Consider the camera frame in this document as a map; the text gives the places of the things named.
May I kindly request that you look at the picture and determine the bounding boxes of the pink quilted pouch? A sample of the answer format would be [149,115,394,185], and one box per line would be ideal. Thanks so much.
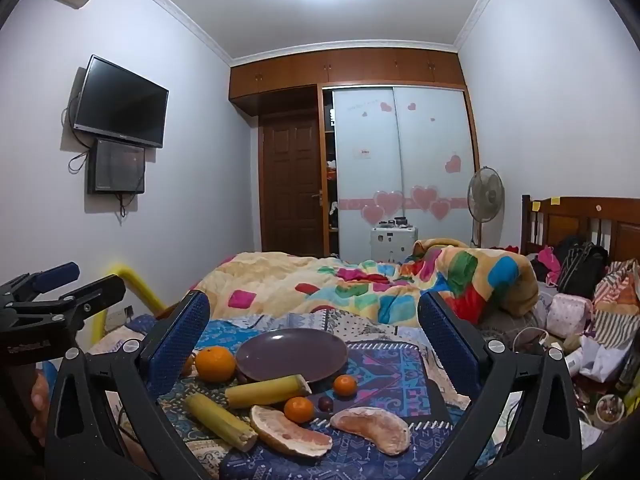
[546,292,593,338]

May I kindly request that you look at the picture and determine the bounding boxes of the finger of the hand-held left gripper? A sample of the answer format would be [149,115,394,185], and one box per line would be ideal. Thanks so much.
[10,274,127,361]
[0,261,81,311]

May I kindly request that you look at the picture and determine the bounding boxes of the melon slice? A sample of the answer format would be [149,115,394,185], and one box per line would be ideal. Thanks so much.
[250,405,333,458]

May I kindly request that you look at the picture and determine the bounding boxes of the wall socket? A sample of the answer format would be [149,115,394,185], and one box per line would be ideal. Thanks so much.
[106,305,134,327]

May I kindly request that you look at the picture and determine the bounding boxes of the wall-mounted black television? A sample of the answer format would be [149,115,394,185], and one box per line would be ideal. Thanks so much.
[72,54,170,149]

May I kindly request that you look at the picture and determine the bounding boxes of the black bag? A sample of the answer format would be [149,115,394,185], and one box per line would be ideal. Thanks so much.
[556,240,610,293]

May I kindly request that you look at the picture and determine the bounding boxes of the person's left hand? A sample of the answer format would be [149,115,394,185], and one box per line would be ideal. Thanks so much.
[30,369,52,443]

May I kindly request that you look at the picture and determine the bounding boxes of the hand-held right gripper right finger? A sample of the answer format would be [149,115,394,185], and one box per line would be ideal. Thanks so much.
[417,290,583,480]

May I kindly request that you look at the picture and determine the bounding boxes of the wooden overhead cabinets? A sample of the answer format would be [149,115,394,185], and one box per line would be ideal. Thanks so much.
[229,47,468,116]

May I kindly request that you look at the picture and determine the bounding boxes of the blue patterned cloth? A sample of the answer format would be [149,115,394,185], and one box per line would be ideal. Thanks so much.
[85,310,501,480]

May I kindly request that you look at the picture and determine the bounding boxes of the white crumpled paper bag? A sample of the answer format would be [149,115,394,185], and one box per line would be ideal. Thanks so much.
[580,335,632,382]

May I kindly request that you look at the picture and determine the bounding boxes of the yellow sugarcane piece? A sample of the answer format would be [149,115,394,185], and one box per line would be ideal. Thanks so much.
[225,374,312,409]

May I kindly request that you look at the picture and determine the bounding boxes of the colourful patchwork blanket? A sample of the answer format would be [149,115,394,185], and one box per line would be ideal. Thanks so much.
[192,240,540,328]

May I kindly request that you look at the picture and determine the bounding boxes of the large orange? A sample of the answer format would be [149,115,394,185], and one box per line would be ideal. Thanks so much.
[195,346,237,383]

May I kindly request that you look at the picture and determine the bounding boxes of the wooden bed headboard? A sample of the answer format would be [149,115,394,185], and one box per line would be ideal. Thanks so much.
[520,195,640,267]

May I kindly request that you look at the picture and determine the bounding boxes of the small black wall monitor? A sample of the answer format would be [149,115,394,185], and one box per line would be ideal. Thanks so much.
[87,138,147,196]

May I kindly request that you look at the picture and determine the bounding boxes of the brown wooden door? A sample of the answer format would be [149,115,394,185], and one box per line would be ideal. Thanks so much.
[258,112,323,258]

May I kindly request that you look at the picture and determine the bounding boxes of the brown round plate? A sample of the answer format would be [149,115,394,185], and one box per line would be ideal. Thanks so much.
[235,328,348,385]

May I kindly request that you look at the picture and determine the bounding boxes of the white box appliance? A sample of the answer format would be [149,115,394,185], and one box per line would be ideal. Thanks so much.
[370,225,418,264]

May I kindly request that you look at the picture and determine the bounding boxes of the standing electric fan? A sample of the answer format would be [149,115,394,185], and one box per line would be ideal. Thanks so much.
[467,166,505,249]

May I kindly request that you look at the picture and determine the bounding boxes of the peeled pomelo segment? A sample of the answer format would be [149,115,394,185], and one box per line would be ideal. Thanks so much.
[330,406,412,456]

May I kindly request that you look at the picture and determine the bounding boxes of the small round cup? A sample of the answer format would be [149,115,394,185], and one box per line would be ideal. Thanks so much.
[595,394,626,426]

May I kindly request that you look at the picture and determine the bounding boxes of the yellow padded rail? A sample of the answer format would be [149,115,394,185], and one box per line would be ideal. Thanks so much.
[92,261,168,346]

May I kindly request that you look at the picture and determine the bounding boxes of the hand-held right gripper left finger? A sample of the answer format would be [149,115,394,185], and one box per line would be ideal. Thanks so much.
[44,290,211,480]

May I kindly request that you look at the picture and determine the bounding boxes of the frosted sliding wardrobe door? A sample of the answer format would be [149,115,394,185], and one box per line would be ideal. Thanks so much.
[331,86,405,263]
[392,85,477,248]

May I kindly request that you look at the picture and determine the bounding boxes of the striped fabric bag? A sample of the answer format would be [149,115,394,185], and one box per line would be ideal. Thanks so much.
[592,260,640,351]

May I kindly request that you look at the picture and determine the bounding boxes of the yellow banana piece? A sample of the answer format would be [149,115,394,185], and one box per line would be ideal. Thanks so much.
[185,392,259,452]

